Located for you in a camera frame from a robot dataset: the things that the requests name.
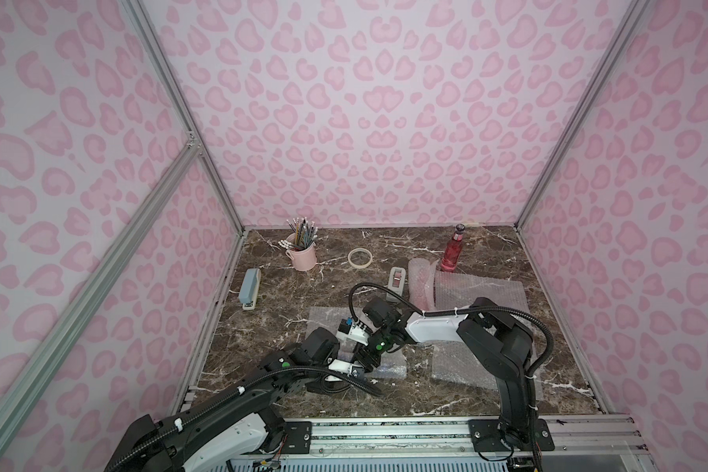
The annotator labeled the bubble wrap sheet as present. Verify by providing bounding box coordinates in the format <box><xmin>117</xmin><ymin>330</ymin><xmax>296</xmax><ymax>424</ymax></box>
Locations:
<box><xmin>306</xmin><ymin>307</ymin><xmax>407</xmax><ymax>380</ymax></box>
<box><xmin>407</xmin><ymin>258</ymin><xmax>438</xmax><ymax>312</ymax></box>
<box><xmin>430</xmin><ymin>269</ymin><xmax>545</xmax><ymax>402</ymax></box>

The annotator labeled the white tape dispenser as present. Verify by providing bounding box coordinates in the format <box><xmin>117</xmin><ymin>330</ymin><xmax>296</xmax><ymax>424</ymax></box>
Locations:
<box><xmin>387</xmin><ymin>267</ymin><xmax>407</xmax><ymax>301</ymax></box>

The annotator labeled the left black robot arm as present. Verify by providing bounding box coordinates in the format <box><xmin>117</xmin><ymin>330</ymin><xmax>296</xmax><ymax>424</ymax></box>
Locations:
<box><xmin>105</xmin><ymin>328</ymin><xmax>382</xmax><ymax>471</ymax></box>

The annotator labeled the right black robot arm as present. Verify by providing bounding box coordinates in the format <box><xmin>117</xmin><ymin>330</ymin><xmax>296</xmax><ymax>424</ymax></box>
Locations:
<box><xmin>338</xmin><ymin>282</ymin><xmax>555</xmax><ymax>471</ymax></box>

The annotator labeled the tape roll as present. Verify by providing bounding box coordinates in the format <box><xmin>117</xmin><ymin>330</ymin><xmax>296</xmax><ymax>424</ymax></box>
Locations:
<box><xmin>347</xmin><ymin>248</ymin><xmax>374</xmax><ymax>269</ymax></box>

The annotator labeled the grey stapler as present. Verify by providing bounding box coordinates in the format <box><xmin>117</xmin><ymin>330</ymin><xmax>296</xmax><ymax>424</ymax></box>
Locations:
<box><xmin>239</xmin><ymin>267</ymin><xmax>262</xmax><ymax>311</ymax></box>

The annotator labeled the red bottle right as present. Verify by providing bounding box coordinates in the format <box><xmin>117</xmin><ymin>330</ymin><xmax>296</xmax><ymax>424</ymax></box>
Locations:
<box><xmin>441</xmin><ymin>224</ymin><xmax>466</xmax><ymax>273</ymax></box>

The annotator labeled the pink pencil cup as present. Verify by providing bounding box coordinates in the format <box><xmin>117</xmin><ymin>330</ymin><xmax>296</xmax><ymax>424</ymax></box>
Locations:
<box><xmin>282</xmin><ymin>235</ymin><xmax>318</xmax><ymax>271</ymax></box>

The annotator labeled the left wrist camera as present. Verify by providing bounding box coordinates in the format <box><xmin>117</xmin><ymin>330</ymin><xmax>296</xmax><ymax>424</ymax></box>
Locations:
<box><xmin>328</xmin><ymin>359</ymin><xmax>365</xmax><ymax>378</ymax></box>

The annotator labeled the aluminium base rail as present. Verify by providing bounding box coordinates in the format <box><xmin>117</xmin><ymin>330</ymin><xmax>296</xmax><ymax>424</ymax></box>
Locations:
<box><xmin>132</xmin><ymin>415</ymin><xmax>656</xmax><ymax>472</ymax></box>

